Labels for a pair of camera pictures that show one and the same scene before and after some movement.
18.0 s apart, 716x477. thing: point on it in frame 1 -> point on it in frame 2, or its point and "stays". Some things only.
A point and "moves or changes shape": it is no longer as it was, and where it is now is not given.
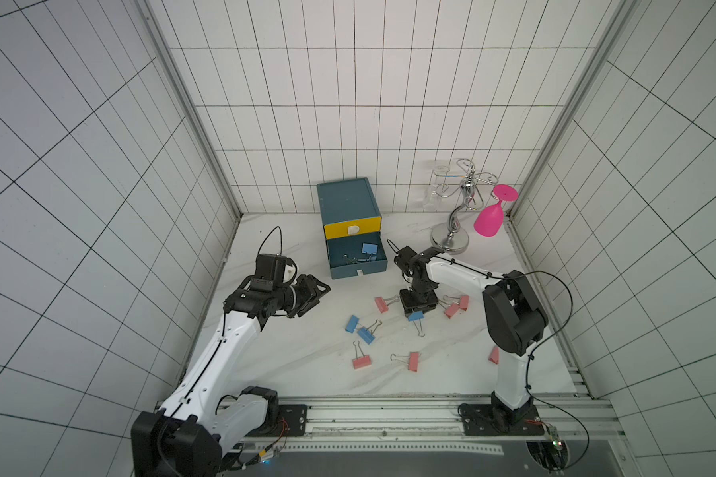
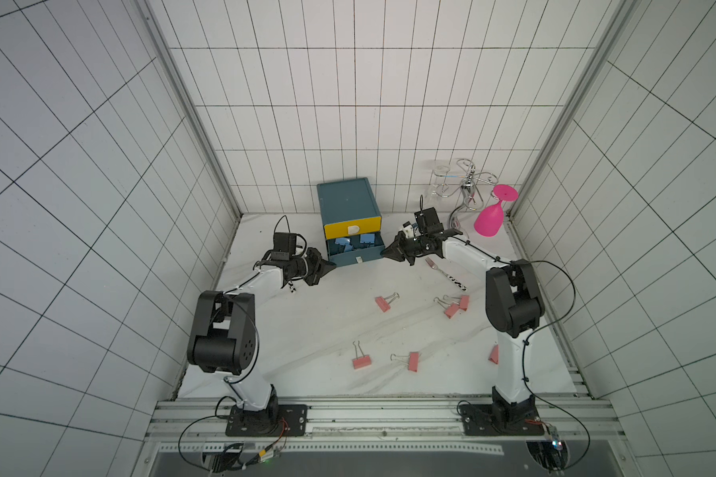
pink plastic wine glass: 490,220 stays
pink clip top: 383,303 stays
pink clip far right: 494,355 stays
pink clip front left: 363,361 stays
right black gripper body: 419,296 -> 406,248
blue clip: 416,317 -> 344,241
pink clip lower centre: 413,360 stays
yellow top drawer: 353,228 stays
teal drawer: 352,245 moves or changes shape
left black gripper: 307,284 -> 321,266
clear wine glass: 434,197 stays
